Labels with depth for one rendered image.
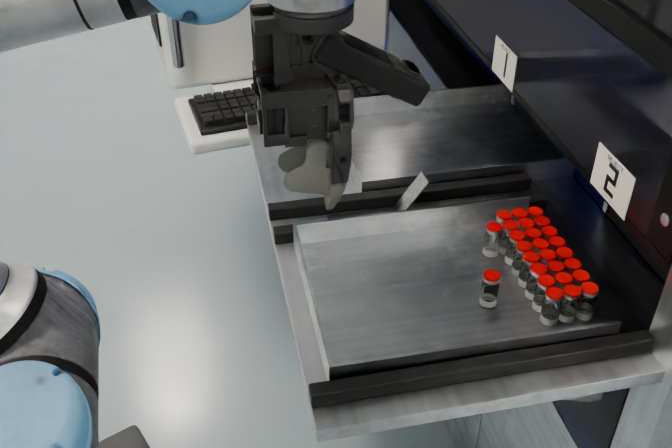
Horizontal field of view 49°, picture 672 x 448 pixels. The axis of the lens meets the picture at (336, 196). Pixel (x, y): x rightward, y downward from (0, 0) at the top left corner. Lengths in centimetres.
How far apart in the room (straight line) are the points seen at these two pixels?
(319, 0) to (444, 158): 65
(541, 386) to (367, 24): 102
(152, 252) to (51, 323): 171
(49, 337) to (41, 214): 200
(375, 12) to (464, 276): 84
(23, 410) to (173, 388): 136
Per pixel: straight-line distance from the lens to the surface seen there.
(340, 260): 100
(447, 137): 128
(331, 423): 82
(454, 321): 93
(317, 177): 70
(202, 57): 161
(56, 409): 69
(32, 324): 76
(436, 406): 84
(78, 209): 274
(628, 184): 93
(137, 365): 213
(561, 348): 90
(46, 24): 47
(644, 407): 100
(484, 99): 140
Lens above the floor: 152
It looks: 35 degrees down
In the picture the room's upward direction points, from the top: straight up
